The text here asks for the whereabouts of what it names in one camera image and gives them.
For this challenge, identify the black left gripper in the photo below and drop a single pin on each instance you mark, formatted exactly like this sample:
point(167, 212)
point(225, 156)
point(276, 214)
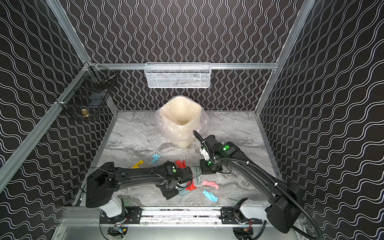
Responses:
point(168, 190)

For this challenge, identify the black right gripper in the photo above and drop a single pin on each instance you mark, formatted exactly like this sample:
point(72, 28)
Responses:
point(207, 165)

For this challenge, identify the light teal plastic dustpan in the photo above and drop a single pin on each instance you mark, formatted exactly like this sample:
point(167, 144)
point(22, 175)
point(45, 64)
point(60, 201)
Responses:
point(196, 171)

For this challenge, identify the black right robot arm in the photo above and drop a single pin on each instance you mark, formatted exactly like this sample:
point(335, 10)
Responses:
point(278, 210)

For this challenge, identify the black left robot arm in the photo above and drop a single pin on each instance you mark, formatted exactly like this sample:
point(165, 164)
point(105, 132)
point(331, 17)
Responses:
point(105, 181)

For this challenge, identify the red paper scrap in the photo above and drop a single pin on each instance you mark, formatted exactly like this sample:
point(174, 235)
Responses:
point(181, 164)
point(190, 186)

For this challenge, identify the light blue paper scrap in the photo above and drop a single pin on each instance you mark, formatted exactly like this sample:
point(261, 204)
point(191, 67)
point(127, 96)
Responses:
point(155, 158)

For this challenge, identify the clear plastic bin liner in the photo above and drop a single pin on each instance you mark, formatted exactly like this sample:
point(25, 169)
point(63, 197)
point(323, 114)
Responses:
point(168, 126)

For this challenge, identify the cream plastic waste bin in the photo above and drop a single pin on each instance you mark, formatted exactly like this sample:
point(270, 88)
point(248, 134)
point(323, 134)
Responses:
point(181, 120)

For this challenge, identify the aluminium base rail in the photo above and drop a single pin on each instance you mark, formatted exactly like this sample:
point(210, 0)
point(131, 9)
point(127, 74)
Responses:
point(166, 217)

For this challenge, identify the white wire mesh basket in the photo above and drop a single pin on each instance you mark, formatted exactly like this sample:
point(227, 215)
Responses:
point(178, 75)

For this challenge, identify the aluminium rear frame bar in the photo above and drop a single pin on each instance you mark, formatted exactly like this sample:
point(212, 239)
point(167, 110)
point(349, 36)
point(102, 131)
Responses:
point(214, 66)

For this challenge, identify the aluminium frame bar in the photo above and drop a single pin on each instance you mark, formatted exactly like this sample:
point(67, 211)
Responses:
point(15, 161)
point(214, 66)

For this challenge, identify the black wire basket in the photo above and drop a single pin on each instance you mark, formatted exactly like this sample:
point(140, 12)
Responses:
point(88, 100)

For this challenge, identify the aluminium left frame bar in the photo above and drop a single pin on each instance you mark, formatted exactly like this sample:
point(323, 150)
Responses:
point(15, 161)

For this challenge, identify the aluminium right frame post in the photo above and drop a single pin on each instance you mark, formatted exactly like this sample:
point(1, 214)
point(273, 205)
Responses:
point(288, 46)

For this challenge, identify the aluminium corner frame post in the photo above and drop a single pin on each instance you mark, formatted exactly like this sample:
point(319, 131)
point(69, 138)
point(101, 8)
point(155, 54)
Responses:
point(65, 23)

